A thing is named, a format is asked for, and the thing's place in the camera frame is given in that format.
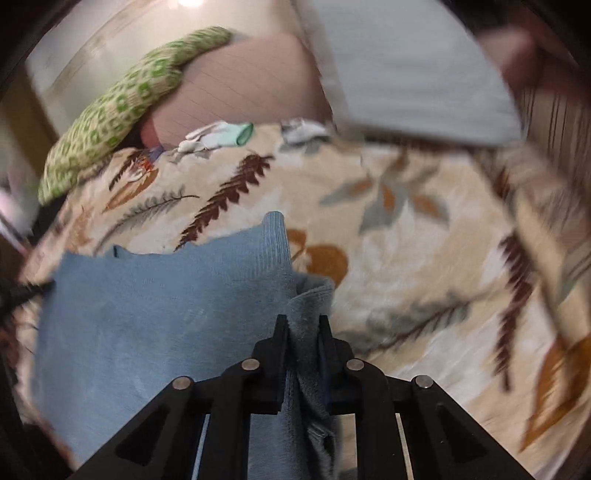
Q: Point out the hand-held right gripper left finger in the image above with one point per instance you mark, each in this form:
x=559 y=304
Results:
x=279 y=355

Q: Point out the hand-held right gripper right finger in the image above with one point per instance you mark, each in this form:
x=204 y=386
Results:
x=327 y=369

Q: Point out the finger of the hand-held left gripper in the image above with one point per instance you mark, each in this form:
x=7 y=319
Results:
x=23 y=293

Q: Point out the blue small sweater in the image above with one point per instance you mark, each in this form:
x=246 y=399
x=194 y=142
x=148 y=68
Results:
x=161 y=314

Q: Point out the beige leaf-print blanket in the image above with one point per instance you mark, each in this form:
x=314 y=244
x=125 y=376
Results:
x=415 y=240

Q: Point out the green patterned cushion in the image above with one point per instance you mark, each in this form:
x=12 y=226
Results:
x=124 y=106

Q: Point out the mint green-trimmed sock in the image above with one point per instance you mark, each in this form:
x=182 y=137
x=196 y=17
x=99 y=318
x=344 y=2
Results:
x=221 y=136

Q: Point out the pink quilted pillow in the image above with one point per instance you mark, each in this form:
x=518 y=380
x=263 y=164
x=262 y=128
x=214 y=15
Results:
x=249 y=87

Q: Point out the grey folded garment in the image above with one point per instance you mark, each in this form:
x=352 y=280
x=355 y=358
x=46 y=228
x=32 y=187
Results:
x=406 y=74

